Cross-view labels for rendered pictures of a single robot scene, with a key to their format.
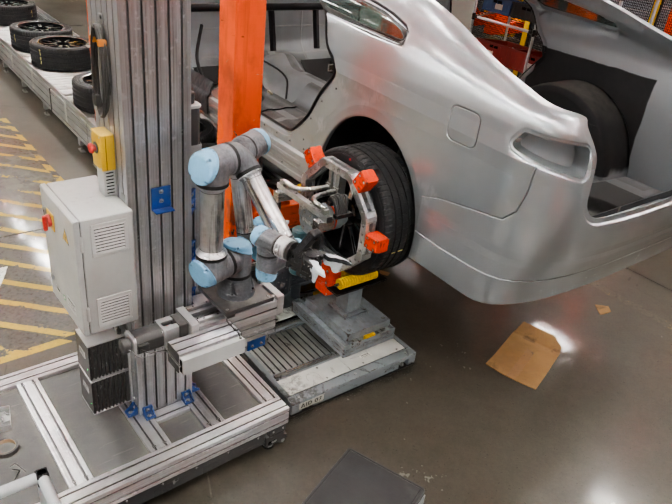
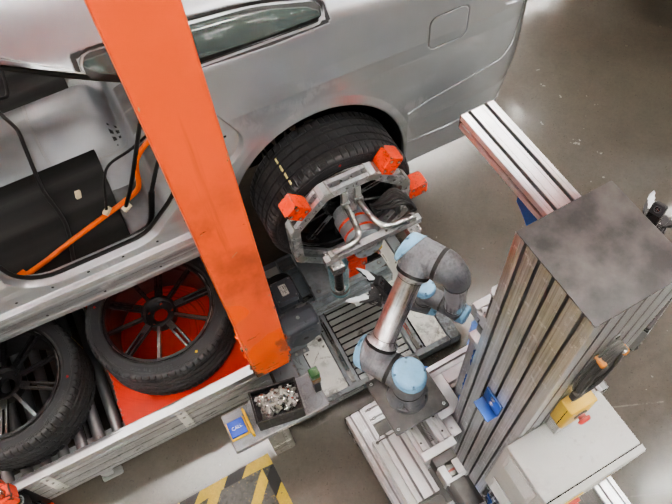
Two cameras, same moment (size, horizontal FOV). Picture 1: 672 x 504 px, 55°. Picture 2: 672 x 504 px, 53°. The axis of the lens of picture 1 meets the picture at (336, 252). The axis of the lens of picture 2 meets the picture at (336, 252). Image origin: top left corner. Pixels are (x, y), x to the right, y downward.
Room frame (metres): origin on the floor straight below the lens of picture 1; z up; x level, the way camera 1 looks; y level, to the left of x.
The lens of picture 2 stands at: (2.50, 1.50, 3.22)
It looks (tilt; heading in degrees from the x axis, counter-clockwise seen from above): 60 degrees down; 288
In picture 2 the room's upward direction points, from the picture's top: 6 degrees counter-clockwise
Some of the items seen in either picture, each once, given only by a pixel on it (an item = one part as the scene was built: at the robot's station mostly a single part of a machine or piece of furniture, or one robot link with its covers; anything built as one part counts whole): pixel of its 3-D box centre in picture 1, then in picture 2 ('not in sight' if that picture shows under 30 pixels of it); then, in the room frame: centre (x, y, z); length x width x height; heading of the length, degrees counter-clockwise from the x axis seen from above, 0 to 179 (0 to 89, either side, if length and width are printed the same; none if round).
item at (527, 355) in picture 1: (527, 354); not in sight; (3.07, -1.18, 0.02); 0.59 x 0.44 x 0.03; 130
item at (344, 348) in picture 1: (342, 318); (333, 269); (3.04, -0.08, 0.13); 0.50 x 0.36 x 0.10; 40
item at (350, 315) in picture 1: (349, 293); (337, 248); (3.02, -0.10, 0.32); 0.40 x 0.30 x 0.28; 40
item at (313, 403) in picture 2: not in sight; (275, 411); (3.07, 0.78, 0.44); 0.43 x 0.17 x 0.03; 40
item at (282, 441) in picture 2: not in sight; (276, 429); (3.10, 0.80, 0.21); 0.10 x 0.10 x 0.42; 40
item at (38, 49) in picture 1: (63, 52); not in sight; (6.92, 3.16, 0.39); 0.66 x 0.66 x 0.24
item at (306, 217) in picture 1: (323, 217); (357, 229); (2.86, 0.08, 0.85); 0.21 x 0.14 x 0.14; 130
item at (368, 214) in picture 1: (335, 214); (349, 216); (2.91, 0.03, 0.85); 0.54 x 0.07 x 0.54; 40
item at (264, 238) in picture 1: (268, 240); not in sight; (1.92, 0.23, 1.21); 0.11 x 0.08 x 0.09; 57
